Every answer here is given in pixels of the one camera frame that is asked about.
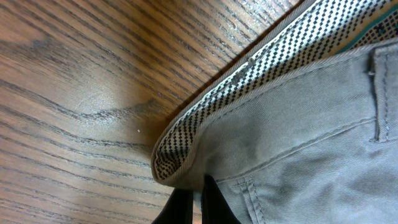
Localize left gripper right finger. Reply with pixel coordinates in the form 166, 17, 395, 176
201, 175, 240, 224

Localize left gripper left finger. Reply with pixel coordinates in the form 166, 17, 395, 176
152, 189, 193, 224

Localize grey cotton shorts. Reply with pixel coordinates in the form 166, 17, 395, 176
151, 0, 397, 223

